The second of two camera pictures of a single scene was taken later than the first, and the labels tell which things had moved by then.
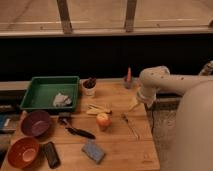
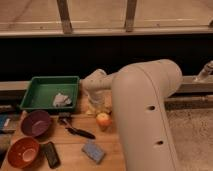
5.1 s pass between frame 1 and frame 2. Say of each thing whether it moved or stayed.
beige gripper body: moved
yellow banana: stayed
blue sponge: stayed
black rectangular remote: stayed
